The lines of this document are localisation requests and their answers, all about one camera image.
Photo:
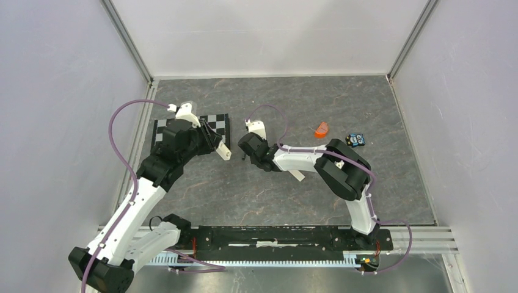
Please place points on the black white checkerboard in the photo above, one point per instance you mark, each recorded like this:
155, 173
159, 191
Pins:
218, 125

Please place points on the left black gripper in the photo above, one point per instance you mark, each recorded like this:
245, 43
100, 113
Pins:
211, 138

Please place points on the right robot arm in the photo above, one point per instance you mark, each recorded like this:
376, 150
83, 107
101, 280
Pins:
347, 174

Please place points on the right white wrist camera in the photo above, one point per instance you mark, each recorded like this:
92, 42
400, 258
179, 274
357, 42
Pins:
257, 127

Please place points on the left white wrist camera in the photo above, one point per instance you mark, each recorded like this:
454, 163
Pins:
185, 111

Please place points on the white rectangular block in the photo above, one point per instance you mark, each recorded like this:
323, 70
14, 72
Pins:
223, 151

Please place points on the white long remote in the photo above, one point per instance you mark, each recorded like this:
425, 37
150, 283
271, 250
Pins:
297, 174

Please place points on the orange semicircular piece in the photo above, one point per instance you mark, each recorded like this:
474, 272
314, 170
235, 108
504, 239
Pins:
322, 130

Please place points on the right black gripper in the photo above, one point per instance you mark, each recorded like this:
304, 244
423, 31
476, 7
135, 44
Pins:
264, 141

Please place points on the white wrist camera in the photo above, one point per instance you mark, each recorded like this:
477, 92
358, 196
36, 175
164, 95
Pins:
257, 127
185, 111

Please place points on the white slotted cable duct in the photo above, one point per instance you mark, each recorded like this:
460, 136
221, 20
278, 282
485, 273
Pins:
348, 260

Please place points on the blue owl toy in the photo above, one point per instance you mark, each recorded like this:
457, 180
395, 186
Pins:
355, 140

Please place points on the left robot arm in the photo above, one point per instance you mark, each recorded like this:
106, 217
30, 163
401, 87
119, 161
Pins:
110, 262

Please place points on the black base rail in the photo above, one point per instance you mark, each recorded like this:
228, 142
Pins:
279, 243

